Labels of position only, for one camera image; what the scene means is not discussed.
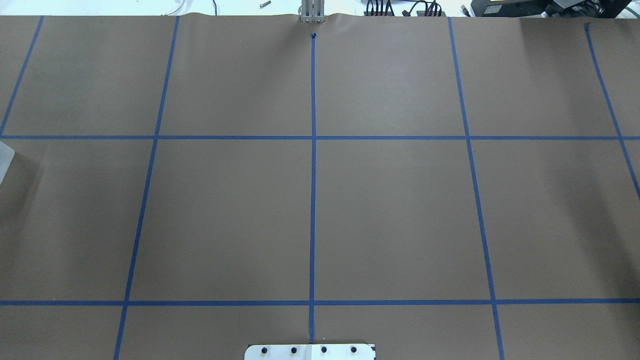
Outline white camera stand base plate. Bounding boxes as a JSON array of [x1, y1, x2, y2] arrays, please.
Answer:
[[244, 343, 377, 360]]

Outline aluminium frame post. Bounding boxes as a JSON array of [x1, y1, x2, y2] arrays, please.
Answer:
[[298, 0, 326, 24]]

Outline clear plastic storage box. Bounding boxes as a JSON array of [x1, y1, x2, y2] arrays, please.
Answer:
[[0, 141, 16, 184]]

